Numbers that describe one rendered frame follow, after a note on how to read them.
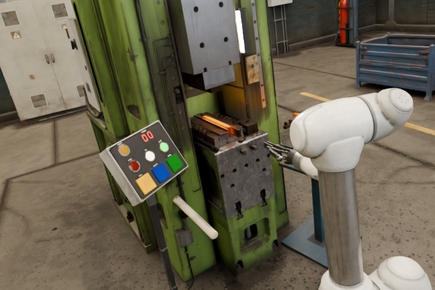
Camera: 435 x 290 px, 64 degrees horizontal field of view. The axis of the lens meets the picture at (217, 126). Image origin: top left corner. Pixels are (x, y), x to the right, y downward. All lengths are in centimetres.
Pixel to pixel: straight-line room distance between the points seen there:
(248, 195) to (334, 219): 120
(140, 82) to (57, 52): 523
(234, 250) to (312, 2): 818
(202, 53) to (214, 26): 15
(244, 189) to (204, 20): 101
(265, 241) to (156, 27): 153
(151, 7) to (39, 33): 524
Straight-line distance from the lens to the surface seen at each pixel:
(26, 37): 707
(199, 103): 246
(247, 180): 216
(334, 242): 111
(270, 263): 257
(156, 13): 192
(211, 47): 190
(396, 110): 99
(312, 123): 92
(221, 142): 203
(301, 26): 965
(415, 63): 541
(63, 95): 717
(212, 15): 190
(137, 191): 159
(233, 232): 228
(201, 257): 251
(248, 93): 224
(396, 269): 130
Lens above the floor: 176
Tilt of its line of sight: 21 degrees down
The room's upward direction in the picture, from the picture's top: 9 degrees counter-clockwise
